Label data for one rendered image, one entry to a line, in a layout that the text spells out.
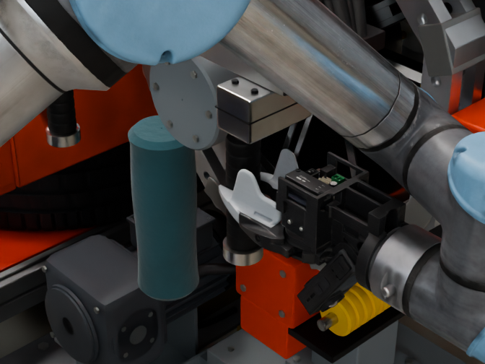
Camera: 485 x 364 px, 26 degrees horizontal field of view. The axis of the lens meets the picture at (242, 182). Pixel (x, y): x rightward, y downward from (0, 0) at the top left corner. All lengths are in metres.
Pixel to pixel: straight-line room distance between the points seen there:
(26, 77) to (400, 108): 0.39
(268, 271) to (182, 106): 0.33
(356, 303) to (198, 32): 0.88
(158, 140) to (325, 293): 0.43
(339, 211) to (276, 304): 0.54
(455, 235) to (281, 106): 0.27
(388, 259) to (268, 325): 0.61
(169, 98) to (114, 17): 0.69
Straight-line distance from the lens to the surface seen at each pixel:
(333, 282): 1.01
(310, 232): 0.98
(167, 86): 1.24
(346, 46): 0.84
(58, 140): 1.35
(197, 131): 1.23
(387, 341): 1.73
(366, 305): 1.44
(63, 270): 1.72
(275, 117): 1.05
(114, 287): 1.66
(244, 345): 1.82
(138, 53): 0.57
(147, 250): 1.46
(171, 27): 0.58
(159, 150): 1.36
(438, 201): 0.87
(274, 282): 1.47
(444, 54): 1.12
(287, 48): 0.81
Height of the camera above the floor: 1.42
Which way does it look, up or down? 32 degrees down
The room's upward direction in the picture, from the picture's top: straight up
